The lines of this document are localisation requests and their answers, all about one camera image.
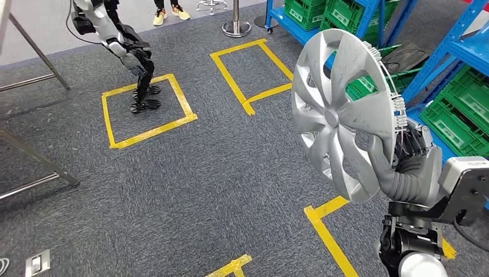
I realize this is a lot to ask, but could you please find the chrome stool base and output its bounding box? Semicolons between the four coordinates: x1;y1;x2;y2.
196;0;229;16

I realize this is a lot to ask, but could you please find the dark grey flat bag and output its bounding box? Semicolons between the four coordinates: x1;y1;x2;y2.
382;40;431;76

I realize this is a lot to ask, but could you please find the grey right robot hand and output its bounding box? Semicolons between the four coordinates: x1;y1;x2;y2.
368;118;444;207

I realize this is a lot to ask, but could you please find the person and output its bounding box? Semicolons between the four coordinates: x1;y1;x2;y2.
152;0;191;27

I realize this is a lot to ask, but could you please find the silver stanchion post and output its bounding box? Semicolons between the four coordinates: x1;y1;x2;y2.
222;0;252;38

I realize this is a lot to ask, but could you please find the dark round floor base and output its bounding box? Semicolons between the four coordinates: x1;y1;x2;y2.
254;14;280;30

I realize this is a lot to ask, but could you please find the steel frame table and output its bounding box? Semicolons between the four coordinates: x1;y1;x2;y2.
0;0;72;92
0;128;81;202

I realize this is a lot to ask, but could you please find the yellow floor tape square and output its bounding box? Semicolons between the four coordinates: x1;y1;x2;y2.
101;73;198;150
204;254;253;277
209;38;294;117
303;196;458;277

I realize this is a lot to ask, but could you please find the black and white humanoid robot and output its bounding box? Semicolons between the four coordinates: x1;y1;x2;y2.
65;0;162;115

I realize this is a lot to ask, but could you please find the grey floor socket plate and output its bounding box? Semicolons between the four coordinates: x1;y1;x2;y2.
24;249;51;277

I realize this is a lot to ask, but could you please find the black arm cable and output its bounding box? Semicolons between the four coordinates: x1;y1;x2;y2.
452;218;489;253

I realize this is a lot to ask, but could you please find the silver plastic wheel hubcap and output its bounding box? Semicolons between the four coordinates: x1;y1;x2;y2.
291;28;409;204

